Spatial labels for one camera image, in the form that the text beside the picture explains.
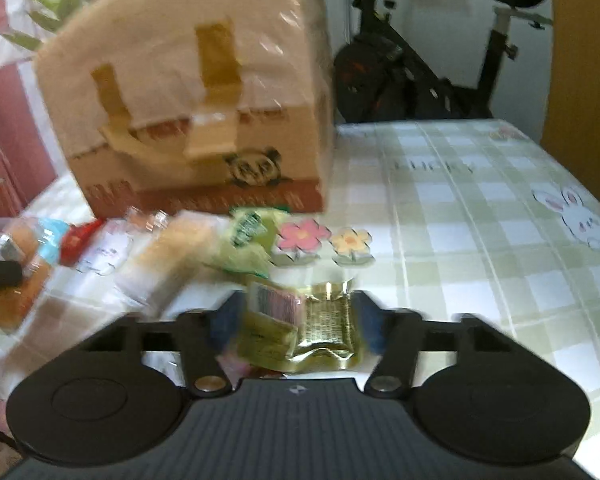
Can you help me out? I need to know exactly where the white cracker pack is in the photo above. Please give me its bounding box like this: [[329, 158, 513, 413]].
[[114, 210, 225, 318]]

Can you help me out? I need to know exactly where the black exercise bike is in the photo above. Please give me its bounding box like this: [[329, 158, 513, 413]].
[[332, 0, 553, 124]]

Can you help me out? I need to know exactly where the red white curtain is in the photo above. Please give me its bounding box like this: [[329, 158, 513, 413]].
[[0, 0, 92, 223]]

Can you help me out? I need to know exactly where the wooden door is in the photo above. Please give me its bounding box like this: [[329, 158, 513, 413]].
[[542, 0, 600, 186]]

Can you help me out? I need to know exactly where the checkered green tablecloth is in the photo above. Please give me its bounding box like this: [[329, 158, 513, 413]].
[[0, 122, 600, 478]]

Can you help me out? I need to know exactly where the red snack packet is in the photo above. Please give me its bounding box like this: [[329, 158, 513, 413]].
[[59, 219, 105, 268]]

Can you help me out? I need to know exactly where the taped cardboard box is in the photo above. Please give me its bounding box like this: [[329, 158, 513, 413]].
[[34, 0, 336, 218]]

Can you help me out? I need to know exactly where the green snack packet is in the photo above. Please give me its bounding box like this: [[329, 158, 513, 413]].
[[209, 207, 289, 278]]

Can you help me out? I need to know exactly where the gold foil snack packet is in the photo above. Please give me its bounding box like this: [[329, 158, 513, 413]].
[[235, 280, 364, 374]]

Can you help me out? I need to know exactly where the clear wrapped biscuit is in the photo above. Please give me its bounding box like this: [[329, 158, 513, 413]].
[[124, 207, 170, 235]]

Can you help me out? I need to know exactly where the white small snack packet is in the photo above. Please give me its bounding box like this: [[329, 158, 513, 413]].
[[74, 219, 133, 276]]

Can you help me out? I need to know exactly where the orange bread pack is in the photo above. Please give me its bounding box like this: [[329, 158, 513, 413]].
[[0, 217, 69, 333]]

